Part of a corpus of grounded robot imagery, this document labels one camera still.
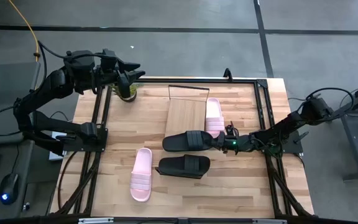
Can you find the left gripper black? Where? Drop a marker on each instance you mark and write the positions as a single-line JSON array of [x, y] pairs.
[[110, 68]]

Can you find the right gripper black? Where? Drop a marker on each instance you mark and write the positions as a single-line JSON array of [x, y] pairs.
[[235, 144]]

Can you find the pink slide sandal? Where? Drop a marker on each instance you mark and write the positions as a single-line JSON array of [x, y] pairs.
[[213, 115], [141, 175]]

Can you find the black slide sandal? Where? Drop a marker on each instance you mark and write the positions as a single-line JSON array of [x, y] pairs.
[[182, 165], [185, 141]]

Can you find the wooden shelf black metal frame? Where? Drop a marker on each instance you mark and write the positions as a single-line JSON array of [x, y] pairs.
[[185, 118]]

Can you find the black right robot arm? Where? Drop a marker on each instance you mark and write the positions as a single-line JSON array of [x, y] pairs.
[[278, 129]]

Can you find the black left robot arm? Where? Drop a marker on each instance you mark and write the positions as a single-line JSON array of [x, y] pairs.
[[48, 87]]

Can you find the small potted green plant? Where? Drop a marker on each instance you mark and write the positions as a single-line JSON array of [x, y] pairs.
[[134, 91]]

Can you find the white power box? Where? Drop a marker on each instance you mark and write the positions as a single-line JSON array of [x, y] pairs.
[[56, 136]]

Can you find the grey side desk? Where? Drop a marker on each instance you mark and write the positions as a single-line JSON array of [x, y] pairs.
[[2, 130]]

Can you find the black computer mouse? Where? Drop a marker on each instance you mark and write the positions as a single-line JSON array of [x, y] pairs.
[[9, 189]]

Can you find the small silver knob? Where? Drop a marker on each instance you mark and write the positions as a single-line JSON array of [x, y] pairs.
[[26, 207]]

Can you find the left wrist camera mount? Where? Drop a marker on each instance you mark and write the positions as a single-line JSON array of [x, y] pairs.
[[124, 87]]

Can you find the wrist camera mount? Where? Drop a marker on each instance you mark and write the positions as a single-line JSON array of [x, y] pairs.
[[231, 130], [124, 87]]

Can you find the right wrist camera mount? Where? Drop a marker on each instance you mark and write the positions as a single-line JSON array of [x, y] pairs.
[[231, 130]]

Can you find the black metal table frame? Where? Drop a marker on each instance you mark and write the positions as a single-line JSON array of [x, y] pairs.
[[197, 80]]

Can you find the black frame clamp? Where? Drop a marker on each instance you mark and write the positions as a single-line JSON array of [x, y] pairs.
[[228, 75]]

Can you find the silver bracket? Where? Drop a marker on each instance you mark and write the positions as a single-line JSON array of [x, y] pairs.
[[95, 220], [269, 221]]

